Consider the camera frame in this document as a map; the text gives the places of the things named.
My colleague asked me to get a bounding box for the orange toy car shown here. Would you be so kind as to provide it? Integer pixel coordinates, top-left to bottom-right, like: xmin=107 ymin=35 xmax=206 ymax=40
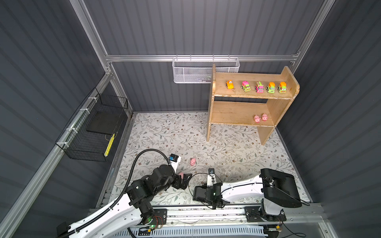
xmin=226 ymin=80 xmax=234 ymax=89

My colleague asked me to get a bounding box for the pink green striped toy truck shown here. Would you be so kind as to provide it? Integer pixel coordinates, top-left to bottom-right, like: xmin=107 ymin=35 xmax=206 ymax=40
xmin=255 ymin=81 xmax=264 ymax=93

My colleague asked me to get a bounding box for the orange green mixer toy truck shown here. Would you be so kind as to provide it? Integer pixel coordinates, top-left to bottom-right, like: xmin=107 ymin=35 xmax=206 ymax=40
xmin=267 ymin=82 xmax=275 ymax=94

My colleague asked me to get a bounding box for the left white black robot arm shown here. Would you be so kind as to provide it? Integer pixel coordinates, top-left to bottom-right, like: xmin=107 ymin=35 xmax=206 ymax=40
xmin=58 ymin=165 xmax=192 ymax=238

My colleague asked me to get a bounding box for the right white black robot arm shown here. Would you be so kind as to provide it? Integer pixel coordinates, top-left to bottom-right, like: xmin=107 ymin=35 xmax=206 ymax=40
xmin=192 ymin=168 xmax=306 ymax=222

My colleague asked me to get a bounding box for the wooden two-tier shelf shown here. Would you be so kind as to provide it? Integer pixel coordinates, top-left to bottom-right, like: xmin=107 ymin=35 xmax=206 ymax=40
xmin=206 ymin=66 xmax=300 ymax=145

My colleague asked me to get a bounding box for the floral patterned table mat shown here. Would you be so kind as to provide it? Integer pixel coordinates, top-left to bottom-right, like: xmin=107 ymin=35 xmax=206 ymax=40
xmin=110 ymin=112 xmax=297 ymax=199

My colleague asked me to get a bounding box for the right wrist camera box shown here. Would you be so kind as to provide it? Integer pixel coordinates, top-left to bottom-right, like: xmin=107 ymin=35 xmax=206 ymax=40
xmin=206 ymin=168 xmax=216 ymax=188

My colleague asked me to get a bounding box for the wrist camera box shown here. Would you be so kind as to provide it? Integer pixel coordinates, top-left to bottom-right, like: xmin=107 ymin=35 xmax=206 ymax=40
xmin=206 ymin=168 xmax=216 ymax=188
xmin=169 ymin=154 xmax=181 ymax=172

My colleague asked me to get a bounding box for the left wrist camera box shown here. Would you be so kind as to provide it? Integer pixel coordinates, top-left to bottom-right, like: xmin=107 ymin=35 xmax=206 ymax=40
xmin=169 ymin=154 xmax=181 ymax=172

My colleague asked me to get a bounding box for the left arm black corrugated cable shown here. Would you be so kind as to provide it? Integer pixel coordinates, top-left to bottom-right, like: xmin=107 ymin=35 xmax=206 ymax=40
xmin=56 ymin=148 xmax=172 ymax=238

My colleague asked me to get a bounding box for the white perforated cable tray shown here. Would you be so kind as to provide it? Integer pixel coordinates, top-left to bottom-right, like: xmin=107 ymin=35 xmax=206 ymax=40
xmin=131 ymin=225 xmax=268 ymax=238

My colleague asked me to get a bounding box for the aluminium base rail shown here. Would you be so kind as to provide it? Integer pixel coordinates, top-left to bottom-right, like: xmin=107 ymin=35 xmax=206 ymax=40
xmin=86 ymin=204 xmax=328 ymax=227

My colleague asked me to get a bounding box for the black wire mesh basket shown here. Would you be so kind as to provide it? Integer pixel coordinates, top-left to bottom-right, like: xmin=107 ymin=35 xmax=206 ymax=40
xmin=56 ymin=89 xmax=129 ymax=162

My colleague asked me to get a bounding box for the white wire mesh basket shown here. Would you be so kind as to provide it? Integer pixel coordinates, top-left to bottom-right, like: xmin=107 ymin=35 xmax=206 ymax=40
xmin=172 ymin=57 xmax=240 ymax=84

